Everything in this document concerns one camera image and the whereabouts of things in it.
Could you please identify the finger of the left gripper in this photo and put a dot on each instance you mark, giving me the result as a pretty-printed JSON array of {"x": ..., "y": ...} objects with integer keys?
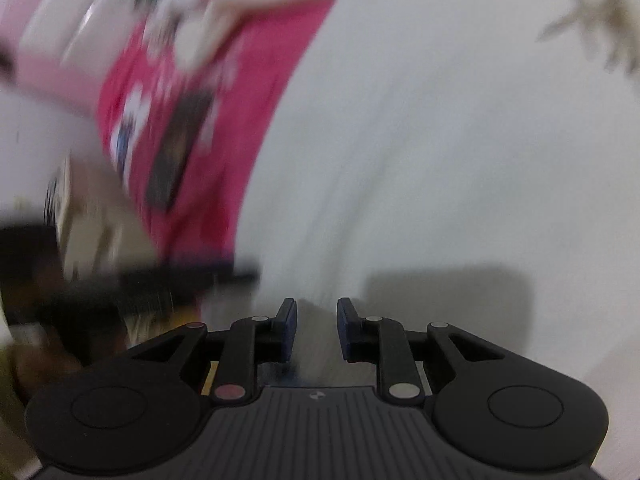
[{"x": 191, "y": 274}]

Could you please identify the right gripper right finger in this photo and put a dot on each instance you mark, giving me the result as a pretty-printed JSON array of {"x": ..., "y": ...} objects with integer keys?
[{"x": 385, "y": 344}]

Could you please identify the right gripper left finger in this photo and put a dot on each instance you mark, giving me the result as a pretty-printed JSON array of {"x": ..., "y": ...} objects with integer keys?
[{"x": 244, "y": 347}]

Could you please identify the cream deer sweater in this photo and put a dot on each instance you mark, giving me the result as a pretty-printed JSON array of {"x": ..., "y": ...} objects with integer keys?
[{"x": 469, "y": 169}]

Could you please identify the pink floral bed sheet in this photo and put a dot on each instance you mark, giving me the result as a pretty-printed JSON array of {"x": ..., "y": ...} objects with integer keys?
[{"x": 245, "y": 80}]

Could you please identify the black smartphone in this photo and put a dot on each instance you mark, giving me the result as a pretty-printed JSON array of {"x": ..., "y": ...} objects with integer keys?
[{"x": 176, "y": 144}]

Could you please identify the pink white headboard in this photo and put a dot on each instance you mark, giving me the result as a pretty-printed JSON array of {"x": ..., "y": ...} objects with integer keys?
[{"x": 63, "y": 49}]

